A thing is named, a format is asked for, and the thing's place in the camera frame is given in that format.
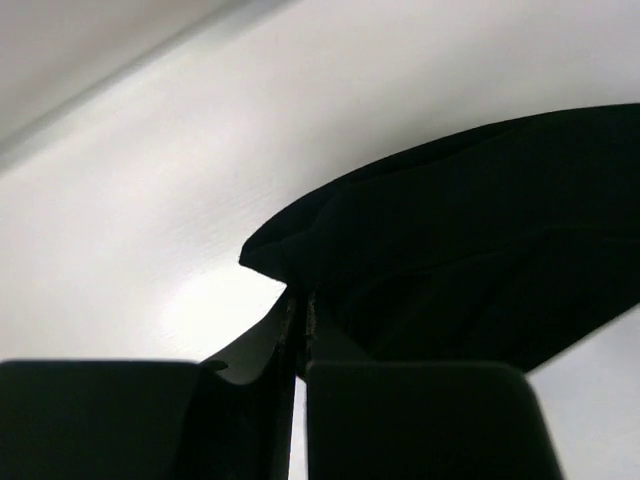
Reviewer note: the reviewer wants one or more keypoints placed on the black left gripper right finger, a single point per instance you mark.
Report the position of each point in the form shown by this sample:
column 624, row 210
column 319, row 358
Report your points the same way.
column 368, row 419

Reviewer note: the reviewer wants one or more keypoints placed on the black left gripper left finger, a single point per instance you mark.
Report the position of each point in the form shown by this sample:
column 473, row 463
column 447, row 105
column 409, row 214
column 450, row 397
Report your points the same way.
column 227, row 417

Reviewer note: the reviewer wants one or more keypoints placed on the black skirt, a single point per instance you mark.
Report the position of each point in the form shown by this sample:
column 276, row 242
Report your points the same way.
column 508, row 242

